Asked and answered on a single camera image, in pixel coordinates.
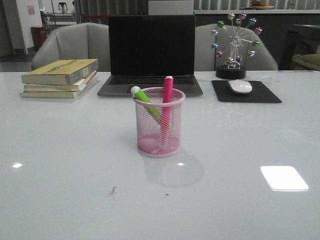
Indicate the top yellow book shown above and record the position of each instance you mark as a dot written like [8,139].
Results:
[61,72]

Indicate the pink mesh pen holder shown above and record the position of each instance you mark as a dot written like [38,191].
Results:
[158,123]

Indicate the grey right armchair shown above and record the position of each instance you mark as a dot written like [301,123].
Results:
[255,58]

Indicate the grey laptop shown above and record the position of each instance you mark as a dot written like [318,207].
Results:
[144,49]

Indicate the red trash bin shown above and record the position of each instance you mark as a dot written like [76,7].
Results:
[39,36]

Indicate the fruit bowl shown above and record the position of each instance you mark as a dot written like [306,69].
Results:
[260,5]

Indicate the grey armchair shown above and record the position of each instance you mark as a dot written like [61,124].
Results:
[78,41]
[255,58]

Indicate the grey left armchair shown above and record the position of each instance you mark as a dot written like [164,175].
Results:
[78,41]

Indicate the ferris wheel desk ornament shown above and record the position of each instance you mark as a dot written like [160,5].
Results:
[231,69]

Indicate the olive cushion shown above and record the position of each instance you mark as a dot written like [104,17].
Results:
[307,61]

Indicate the white computer mouse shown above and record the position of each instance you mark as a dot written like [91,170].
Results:
[239,86]

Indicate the middle book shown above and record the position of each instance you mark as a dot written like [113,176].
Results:
[75,87]

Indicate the bottom book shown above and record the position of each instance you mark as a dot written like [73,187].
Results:
[50,94]

